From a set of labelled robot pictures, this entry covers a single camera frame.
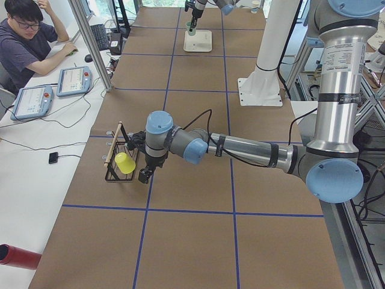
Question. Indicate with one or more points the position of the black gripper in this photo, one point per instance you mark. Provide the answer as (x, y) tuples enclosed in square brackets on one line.
[(197, 12), (153, 162)]

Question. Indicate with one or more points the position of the red bottle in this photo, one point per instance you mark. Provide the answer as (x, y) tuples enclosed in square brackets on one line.
[(20, 258)]

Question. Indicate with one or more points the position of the paper cup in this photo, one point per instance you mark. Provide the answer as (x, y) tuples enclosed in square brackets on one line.
[(256, 6)]

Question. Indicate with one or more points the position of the small black device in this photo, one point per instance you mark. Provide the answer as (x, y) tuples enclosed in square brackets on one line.
[(53, 157)]

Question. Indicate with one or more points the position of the black computer mouse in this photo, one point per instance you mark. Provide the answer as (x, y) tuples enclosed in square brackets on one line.
[(88, 58)]

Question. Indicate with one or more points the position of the metal frame post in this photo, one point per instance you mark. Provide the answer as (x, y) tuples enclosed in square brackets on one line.
[(82, 20)]

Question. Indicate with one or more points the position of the cream rabbit tray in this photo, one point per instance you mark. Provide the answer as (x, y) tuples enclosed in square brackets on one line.
[(201, 41)]

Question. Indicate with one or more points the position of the black keyboard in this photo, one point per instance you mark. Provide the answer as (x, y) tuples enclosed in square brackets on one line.
[(100, 36)]

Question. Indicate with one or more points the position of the light green plastic cup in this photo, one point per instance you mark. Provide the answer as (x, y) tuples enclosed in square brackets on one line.
[(191, 28)]

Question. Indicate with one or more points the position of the black wire cup rack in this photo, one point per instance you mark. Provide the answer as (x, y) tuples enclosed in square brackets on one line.
[(121, 142)]

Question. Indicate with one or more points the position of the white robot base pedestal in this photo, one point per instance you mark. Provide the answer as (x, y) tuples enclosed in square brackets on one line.
[(261, 87)]

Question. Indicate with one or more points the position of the yellow plastic cup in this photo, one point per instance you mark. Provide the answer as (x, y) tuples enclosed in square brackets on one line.
[(125, 163)]

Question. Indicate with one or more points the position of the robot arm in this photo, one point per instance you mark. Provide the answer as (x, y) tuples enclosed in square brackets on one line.
[(328, 164), (198, 7)]

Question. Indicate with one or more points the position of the seated person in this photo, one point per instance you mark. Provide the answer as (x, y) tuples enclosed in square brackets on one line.
[(33, 41)]

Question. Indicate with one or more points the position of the blue teach pendant near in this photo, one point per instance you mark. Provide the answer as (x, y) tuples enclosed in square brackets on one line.
[(32, 102)]

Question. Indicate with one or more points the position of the blue teach pendant far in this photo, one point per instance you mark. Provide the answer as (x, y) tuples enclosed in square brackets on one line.
[(74, 81)]

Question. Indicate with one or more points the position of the blue teach pendant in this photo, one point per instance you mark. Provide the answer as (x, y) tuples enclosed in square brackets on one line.
[(32, 102), (74, 81)]

